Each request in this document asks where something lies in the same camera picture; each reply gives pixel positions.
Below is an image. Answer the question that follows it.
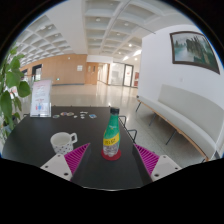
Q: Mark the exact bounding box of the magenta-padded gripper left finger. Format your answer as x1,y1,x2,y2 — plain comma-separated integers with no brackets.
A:
39,142,92,183

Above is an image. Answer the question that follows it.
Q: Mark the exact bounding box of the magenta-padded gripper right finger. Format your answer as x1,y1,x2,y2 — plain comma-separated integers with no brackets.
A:
131,143,183,187

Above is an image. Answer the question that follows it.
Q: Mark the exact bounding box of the green plastic drink bottle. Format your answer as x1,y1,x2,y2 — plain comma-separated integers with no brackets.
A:
101,106,122,160

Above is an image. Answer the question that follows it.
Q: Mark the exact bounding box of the white polka dot mug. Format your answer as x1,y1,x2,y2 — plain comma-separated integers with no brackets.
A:
49,131,79,156

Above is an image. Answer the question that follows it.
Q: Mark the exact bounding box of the black metal chair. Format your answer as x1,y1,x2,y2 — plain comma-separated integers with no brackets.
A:
126,128,139,145
118,114,129,130

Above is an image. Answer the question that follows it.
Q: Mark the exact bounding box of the flat round red coaster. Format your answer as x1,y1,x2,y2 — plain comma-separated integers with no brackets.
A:
100,148,123,162

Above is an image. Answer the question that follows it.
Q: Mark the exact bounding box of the long white bench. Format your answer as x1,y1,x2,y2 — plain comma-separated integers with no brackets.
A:
134,83,224,163

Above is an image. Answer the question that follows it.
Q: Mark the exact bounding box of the clear acrylic sign stand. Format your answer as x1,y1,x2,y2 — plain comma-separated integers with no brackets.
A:
29,78,54,119

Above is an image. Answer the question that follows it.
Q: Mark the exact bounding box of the green leafy potted plant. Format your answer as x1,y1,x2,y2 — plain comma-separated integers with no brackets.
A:
0,46,32,142

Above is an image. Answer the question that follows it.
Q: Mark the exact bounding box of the framed landscape picture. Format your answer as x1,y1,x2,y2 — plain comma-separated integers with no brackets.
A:
169,30,221,75

